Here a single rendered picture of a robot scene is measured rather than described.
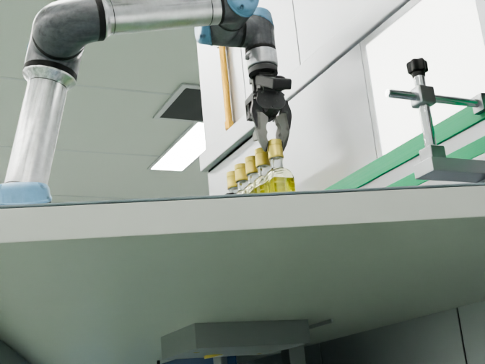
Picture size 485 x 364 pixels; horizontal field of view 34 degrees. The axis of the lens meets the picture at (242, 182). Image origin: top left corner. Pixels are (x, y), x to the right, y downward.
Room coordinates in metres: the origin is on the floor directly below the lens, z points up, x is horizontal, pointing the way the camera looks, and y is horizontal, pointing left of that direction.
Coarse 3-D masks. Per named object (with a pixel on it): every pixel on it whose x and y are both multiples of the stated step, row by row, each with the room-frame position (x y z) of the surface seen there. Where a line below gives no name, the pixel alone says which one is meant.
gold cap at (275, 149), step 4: (268, 140) 1.70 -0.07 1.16; (272, 140) 1.69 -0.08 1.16; (276, 140) 1.69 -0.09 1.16; (280, 140) 1.70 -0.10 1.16; (268, 144) 1.70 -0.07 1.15; (272, 144) 1.69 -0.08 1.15; (276, 144) 1.69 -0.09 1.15; (280, 144) 1.70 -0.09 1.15; (268, 148) 1.70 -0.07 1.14; (272, 148) 1.69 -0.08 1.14; (276, 148) 1.69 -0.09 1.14; (280, 148) 1.70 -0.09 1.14; (268, 152) 1.70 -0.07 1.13; (272, 152) 1.69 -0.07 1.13; (276, 152) 1.69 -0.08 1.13; (280, 152) 1.70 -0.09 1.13; (268, 156) 1.70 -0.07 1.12; (272, 156) 1.69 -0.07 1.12; (276, 156) 1.69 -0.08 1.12; (280, 156) 1.69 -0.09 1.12
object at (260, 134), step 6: (258, 114) 1.69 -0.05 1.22; (264, 114) 1.70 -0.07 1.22; (258, 120) 1.69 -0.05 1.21; (264, 120) 1.70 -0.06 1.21; (258, 126) 1.69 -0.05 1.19; (264, 126) 1.70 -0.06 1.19; (258, 132) 1.69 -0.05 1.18; (264, 132) 1.70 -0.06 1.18; (258, 138) 1.70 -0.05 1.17; (264, 138) 1.69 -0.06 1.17; (264, 144) 1.70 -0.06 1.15; (264, 150) 1.71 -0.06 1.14
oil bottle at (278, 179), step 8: (272, 168) 1.70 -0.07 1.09; (280, 168) 1.69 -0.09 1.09; (272, 176) 1.68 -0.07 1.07; (280, 176) 1.68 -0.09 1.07; (288, 176) 1.69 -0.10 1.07; (264, 184) 1.71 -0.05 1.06; (272, 184) 1.68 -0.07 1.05; (280, 184) 1.68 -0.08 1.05; (288, 184) 1.69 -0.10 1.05; (264, 192) 1.72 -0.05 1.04
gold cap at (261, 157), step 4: (260, 148) 1.74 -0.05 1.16; (256, 152) 1.75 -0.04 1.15; (260, 152) 1.74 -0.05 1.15; (264, 152) 1.74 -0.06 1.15; (256, 156) 1.75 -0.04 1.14; (260, 156) 1.74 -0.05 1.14; (264, 156) 1.74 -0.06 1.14; (256, 160) 1.75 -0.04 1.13; (260, 160) 1.74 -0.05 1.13; (264, 160) 1.74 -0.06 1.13; (268, 160) 1.75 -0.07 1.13; (256, 164) 1.75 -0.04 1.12; (260, 164) 1.74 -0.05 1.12; (264, 164) 1.74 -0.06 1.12; (268, 164) 1.75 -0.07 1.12
